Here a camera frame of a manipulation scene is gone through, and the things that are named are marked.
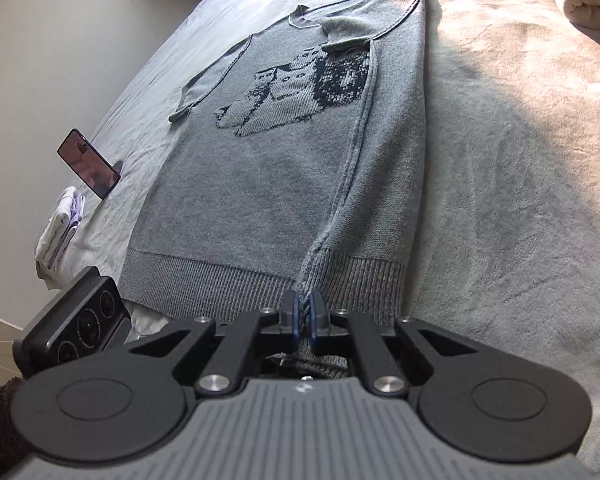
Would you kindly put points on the black smartphone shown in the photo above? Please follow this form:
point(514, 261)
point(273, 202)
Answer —
point(87, 162)

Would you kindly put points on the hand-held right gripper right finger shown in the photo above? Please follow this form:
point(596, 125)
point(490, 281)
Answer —
point(314, 315)

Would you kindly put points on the bed with grey sheet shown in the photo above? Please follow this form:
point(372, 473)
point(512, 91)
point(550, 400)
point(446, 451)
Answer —
point(505, 185)

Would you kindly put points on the folded white cloth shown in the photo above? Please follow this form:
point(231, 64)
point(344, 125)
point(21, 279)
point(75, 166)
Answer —
point(60, 230)

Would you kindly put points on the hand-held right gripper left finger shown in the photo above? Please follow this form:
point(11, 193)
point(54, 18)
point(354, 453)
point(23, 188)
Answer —
point(292, 312)

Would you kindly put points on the grey knit patterned sweater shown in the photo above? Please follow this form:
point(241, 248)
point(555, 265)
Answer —
point(280, 185)

